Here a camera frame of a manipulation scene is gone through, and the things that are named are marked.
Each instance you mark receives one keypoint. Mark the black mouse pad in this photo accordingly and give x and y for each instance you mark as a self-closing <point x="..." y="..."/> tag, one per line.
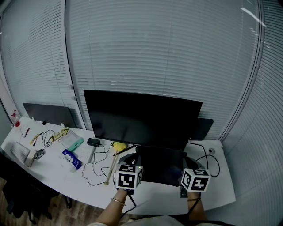
<point x="161" y="167"/>

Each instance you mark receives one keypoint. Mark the black office chair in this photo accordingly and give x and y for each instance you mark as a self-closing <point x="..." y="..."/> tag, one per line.
<point x="22" y="194"/>

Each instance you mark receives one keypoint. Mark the wide dark desk divider panel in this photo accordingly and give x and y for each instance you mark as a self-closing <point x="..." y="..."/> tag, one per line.
<point x="50" y="114"/>

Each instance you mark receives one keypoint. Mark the clear spray bottle red liquid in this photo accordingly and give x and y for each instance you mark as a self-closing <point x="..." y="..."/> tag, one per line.
<point x="17" y="123"/>

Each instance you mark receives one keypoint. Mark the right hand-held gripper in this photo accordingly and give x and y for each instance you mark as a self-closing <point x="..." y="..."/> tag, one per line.
<point x="195" y="182"/>

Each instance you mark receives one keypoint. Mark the person's left forearm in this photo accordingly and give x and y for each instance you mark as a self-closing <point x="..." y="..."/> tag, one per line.
<point x="112" y="212"/>

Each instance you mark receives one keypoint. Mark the yellow printed packet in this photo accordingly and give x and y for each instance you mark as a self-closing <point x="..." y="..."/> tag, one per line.
<point x="60" y="133"/>

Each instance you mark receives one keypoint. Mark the small yellow strip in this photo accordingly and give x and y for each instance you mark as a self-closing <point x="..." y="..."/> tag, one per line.
<point x="35" y="139"/>

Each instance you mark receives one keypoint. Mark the wooden stick with yellow head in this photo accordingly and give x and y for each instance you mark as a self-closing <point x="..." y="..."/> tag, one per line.
<point x="120" y="146"/>

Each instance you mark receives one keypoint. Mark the black power adapter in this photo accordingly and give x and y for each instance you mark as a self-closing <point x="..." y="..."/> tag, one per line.
<point x="92" y="142"/>

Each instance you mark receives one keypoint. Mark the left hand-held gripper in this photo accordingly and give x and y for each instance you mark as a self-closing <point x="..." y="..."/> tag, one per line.
<point x="126" y="179"/>

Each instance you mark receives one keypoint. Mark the white power strip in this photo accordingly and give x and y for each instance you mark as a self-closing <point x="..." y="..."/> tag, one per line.
<point x="91" y="154"/>

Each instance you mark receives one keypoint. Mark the clear case with teal edge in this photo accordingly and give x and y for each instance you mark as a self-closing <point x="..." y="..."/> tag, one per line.
<point x="70" y="139"/>

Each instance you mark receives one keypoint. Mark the black computer monitor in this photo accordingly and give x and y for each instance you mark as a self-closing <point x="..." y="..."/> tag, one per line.
<point x="141" y="119"/>

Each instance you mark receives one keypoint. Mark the person's right forearm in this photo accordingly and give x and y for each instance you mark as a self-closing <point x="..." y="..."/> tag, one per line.
<point x="200" y="209"/>

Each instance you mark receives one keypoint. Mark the white flat box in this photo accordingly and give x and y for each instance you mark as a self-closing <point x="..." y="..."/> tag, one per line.
<point x="20" y="152"/>

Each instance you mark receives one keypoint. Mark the small dark red stick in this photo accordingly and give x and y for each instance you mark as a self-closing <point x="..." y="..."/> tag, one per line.
<point x="26" y="132"/>

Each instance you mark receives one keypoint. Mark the blue tissue packet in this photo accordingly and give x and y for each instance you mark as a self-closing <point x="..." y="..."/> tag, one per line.
<point x="71" y="160"/>

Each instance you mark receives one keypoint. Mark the person's beige top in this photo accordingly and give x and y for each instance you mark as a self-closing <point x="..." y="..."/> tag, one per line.
<point x="159" y="221"/>

